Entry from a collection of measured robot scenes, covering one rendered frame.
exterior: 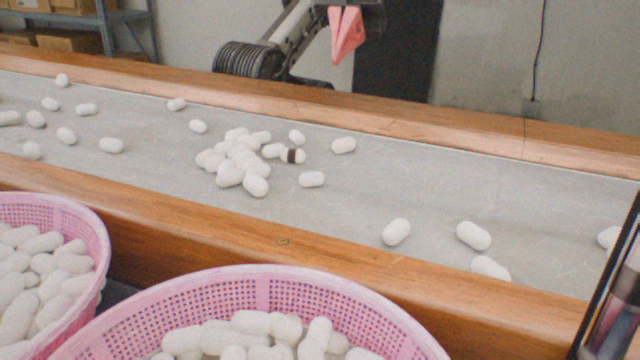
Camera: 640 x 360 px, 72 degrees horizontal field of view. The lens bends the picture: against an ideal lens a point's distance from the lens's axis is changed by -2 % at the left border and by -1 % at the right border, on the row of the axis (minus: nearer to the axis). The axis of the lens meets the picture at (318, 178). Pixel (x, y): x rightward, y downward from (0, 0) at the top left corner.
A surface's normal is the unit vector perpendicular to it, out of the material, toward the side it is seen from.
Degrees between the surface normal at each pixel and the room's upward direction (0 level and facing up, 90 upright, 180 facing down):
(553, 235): 0
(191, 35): 90
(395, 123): 45
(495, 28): 90
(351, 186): 0
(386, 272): 0
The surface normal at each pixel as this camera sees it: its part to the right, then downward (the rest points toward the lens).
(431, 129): -0.24, -0.32
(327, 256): 0.03, -0.88
